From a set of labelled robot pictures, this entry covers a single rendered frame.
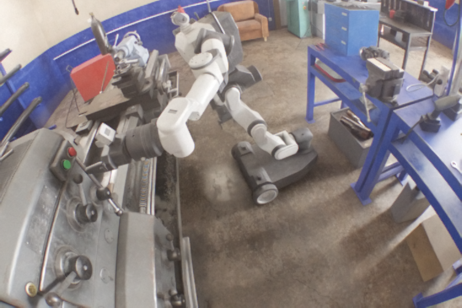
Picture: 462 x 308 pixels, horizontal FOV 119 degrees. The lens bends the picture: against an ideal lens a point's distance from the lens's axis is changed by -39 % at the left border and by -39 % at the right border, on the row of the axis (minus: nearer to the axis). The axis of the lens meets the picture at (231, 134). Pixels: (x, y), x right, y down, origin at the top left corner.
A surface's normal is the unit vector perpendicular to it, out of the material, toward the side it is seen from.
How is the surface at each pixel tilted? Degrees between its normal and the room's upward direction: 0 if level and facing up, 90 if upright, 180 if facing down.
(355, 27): 90
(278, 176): 0
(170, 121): 10
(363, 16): 90
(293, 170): 0
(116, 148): 0
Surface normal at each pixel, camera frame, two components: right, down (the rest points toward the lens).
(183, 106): -0.14, -0.62
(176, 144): 0.22, 0.74
